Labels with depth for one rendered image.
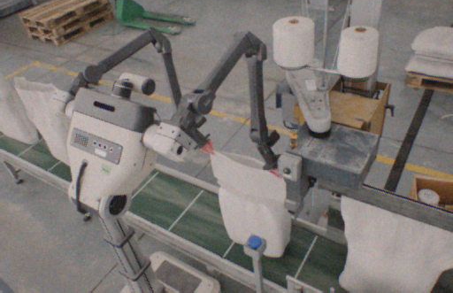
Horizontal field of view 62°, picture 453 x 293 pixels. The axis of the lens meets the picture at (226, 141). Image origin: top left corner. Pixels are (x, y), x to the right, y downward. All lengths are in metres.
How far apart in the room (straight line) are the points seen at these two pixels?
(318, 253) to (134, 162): 1.29
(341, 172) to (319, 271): 0.95
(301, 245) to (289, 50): 1.23
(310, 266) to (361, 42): 1.30
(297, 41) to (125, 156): 0.78
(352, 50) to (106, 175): 1.01
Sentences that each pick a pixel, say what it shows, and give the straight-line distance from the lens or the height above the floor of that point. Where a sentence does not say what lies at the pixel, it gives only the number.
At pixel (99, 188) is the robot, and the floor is 1.30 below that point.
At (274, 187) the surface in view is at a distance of 1.89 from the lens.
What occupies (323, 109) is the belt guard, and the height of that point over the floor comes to 1.42.
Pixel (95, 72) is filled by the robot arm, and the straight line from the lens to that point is 1.78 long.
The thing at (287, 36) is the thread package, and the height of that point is 1.66.
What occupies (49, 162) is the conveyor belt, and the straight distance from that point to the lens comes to 3.41.
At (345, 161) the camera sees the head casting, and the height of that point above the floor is 1.34.
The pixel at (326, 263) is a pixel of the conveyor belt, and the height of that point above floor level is 0.38.
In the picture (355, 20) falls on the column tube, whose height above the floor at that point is 1.66.
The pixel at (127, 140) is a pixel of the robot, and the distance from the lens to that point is 1.42.
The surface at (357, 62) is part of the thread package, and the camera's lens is 1.46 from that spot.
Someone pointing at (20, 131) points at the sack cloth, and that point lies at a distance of 3.67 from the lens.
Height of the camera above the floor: 2.28
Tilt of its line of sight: 39 degrees down
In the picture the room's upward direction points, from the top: 8 degrees counter-clockwise
